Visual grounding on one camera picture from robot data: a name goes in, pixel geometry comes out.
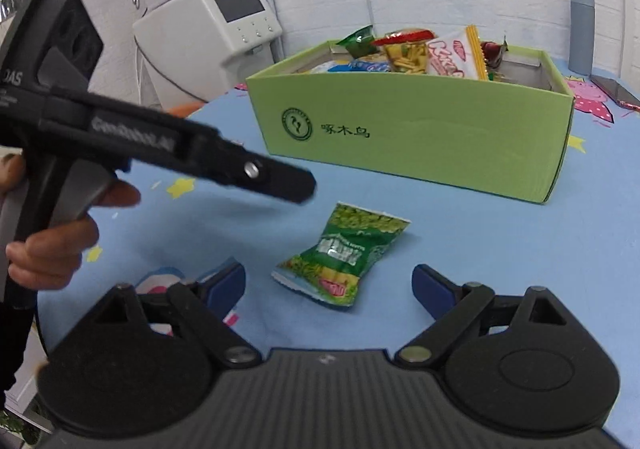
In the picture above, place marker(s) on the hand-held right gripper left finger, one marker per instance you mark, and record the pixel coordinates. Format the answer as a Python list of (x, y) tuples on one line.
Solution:
[(227, 286)]

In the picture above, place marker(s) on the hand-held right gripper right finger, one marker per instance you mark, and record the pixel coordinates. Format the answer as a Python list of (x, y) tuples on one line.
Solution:
[(432, 289)]

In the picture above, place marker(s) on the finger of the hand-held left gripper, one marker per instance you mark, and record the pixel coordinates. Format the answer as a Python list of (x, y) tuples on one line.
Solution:
[(270, 174)]

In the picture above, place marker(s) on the green pea snack packet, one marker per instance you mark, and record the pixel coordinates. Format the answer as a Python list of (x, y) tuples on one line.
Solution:
[(357, 44), (340, 254)]

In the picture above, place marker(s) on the green cardboard box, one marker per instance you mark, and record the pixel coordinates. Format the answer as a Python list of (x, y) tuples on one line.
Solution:
[(400, 144)]

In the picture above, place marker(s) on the yellow crisps snack packet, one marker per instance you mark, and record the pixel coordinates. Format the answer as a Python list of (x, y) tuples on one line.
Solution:
[(405, 56)]

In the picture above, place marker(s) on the white red snack packet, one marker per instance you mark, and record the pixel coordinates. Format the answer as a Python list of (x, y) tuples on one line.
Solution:
[(450, 59)]

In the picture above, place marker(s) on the person's left hand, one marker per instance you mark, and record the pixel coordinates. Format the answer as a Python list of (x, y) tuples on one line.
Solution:
[(55, 254)]

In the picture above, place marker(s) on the blue printed tablecloth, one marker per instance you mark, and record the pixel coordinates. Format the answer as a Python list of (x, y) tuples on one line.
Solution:
[(475, 239)]

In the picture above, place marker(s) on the white machine with screen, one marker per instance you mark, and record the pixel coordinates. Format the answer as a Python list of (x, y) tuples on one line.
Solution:
[(210, 29)]

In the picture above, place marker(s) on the smartphone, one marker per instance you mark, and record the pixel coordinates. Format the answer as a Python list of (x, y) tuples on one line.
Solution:
[(617, 91)]

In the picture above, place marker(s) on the grey bottle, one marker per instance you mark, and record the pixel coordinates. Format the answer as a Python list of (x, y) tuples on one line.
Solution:
[(581, 29)]

